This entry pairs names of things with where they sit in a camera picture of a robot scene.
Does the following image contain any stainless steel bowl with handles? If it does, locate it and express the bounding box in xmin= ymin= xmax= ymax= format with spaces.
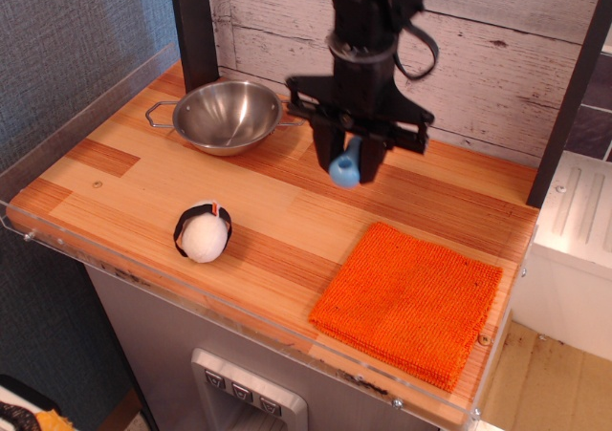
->
xmin=145 ymin=80 xmax=306 ymax=157

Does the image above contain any yellow object bottom left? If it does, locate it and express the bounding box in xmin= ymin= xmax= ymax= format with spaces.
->
xmin=31 ymin=411 xmax=76 ymax=431

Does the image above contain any clear acrylic table guard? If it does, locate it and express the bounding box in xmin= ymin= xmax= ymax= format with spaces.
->
xmin=1 ymin=45 xmax=535 ymax=430

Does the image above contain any blue handled grey scoop spoon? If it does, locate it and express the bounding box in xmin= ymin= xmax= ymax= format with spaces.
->
xmin=328 ymin=136 xmax=361 ymax=188

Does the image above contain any silver toy fridge dispenser panel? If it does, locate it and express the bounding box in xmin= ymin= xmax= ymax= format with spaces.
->
xmin=191 ymin=348 xmax=309 ymax=430

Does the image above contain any orange knitted cloth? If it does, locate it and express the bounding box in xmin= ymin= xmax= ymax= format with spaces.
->
xmin=309 ymin=223 xmax=503 ymax=392

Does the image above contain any dark right upright post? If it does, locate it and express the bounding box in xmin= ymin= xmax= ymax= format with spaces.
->
xmin=526 ymin=0 xmax=611 ymax=208

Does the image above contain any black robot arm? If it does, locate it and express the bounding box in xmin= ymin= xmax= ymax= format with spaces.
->
xmin=286 ymin=0 xmax=439 ymax=188

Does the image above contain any white cabinet at right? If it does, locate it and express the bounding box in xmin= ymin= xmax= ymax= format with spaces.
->
xmin=511 ymin=152 xmax=611 ymax=359

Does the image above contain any white plush ball black band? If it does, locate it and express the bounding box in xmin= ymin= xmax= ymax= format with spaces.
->
xmin=173 ymin=201 xmax=232 ymax=264

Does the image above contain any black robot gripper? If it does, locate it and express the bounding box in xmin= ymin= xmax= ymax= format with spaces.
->
xmin=286 ymin=55 xmax=433 ymax=184

